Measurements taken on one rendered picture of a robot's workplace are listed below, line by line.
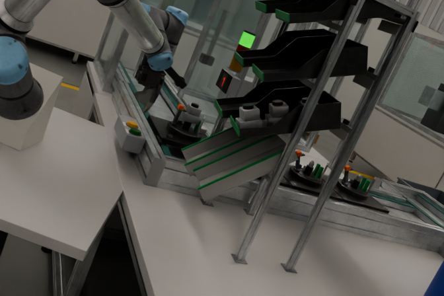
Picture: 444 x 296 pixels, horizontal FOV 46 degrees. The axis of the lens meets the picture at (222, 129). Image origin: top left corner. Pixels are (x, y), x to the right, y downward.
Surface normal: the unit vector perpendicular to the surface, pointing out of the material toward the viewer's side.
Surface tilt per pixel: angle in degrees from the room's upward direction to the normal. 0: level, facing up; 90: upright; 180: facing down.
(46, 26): 90
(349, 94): 90
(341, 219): 90
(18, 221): 0
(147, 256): 0
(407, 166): 90
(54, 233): 0
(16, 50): 53
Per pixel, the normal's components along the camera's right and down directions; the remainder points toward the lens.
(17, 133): -0.12, 0.21
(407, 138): -0.88, -0.27
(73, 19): 0.29, 0.36
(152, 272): 0.38, -0.89
